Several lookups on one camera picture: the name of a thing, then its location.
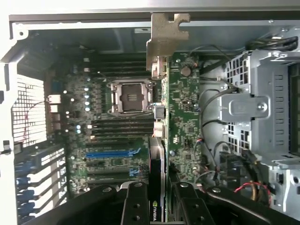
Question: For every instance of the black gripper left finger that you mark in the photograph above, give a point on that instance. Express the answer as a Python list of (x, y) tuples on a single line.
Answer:
[(136, 206)]

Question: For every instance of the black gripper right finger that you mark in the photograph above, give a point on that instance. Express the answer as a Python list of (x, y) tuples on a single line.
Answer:
[(194, 211)]

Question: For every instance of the green motherboard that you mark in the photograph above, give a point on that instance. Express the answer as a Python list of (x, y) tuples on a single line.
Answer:
[(110, 164)]

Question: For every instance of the blue expansion slot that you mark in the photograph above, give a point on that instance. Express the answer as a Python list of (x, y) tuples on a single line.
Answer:
[(107, 155)]

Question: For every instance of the metal CPU socket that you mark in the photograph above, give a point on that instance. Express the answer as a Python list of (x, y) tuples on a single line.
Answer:
[(130, 98)]

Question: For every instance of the grey metal disk bay cage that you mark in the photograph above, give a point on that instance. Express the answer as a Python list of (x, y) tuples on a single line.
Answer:
[(257, 105)]

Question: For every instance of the black open PC case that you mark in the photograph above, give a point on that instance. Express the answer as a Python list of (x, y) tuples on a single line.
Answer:
[(70, 25)]

